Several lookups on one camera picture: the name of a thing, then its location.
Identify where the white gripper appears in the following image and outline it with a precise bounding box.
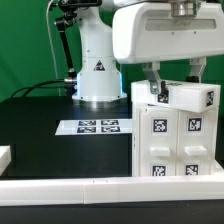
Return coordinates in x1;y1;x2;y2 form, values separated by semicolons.
112;2;224;95

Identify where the white cabinet top block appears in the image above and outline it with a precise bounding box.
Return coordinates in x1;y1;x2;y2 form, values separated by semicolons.
131;80;221;113

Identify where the white door panel with knob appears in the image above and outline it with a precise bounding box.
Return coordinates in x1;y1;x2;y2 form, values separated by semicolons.
139;106;178;176

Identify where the white cabinet body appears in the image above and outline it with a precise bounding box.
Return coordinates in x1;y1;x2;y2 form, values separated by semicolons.
132;103;218;177

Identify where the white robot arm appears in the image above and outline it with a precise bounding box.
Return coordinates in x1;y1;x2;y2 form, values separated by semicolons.
58;0;224;102

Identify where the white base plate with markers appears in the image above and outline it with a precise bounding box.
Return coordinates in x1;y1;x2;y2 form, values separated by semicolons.
55;119;132;136

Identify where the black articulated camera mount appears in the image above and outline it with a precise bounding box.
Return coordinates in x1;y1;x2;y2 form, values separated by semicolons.
55;0;102;82

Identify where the black cable bundle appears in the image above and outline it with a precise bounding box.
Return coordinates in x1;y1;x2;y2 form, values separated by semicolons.
10;78;78;99

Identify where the white cable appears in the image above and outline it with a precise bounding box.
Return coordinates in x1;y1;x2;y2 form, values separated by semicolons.
45;0;63;97

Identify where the white U-shaped fence frame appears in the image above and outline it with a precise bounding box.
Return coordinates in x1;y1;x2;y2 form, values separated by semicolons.
0;146;224;206

